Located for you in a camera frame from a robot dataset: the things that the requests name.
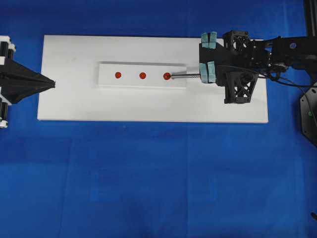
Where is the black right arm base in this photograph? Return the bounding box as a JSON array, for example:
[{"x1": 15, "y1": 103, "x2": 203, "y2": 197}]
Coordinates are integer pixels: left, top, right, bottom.
[{"x1": 299, "y1": 84, "x2": 317, "y2": 146}]

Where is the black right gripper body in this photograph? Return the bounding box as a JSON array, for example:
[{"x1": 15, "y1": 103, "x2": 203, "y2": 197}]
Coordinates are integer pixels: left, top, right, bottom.
[{"x1": 221, "y1": 30, "x2": 272, "y2": 104}]

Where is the black aluminium frame rail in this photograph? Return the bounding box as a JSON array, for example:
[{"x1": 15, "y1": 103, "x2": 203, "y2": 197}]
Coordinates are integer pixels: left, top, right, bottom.
[{"x1": 304, "y1": 0, "x2": 317, "y2": 37}]

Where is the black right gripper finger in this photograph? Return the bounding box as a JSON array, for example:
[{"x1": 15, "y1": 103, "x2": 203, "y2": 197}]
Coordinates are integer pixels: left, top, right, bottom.
[
  {"x1": 199, "y1": 31, "x2": 226, "y2": 62},
  {"x1": 199, "y1": 61, "x2": 227, "y2": 87}
]

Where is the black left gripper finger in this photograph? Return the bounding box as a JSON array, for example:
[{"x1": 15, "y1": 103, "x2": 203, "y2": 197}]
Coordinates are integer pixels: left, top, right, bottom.
[
  {"x1": 0, "y1": 58, "x2": 54, "y2": 83},
  {"x1": 0, "y1": 81, "x2": 55, "y2": 104}
]

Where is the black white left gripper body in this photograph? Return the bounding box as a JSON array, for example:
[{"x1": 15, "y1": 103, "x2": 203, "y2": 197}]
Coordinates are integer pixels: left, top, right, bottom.
[{"x1": 0, "y1": 35, "x2": 16, "y2": 128}]

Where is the large white board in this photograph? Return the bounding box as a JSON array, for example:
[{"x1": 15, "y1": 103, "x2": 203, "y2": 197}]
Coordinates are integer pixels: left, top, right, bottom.
[{"x1": 37, "y1": 35, "x2": 268, "y2": 123}]

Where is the small white raised plate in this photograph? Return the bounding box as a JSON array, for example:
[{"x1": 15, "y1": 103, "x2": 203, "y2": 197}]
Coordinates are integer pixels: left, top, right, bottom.
[{"x1": 98, "y1": 61, "x2": 187, "y2": 89}]

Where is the red soldering iron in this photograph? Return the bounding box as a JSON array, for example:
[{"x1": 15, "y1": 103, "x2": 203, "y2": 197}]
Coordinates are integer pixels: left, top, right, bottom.
[{"x1": 170, "y1": 73, "x2": 201, "y2": 79}]

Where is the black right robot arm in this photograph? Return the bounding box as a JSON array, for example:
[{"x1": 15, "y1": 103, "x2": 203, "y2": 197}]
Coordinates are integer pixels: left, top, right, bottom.
[{"x1": 199, "y1": 30, "x2": 317, "y2": 104}]

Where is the blue table cloth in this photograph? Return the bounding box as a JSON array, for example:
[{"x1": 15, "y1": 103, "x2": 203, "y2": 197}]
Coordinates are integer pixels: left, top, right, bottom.
[{"x1": 0, "y1": 0, "x2": 317, "y2": 238}]

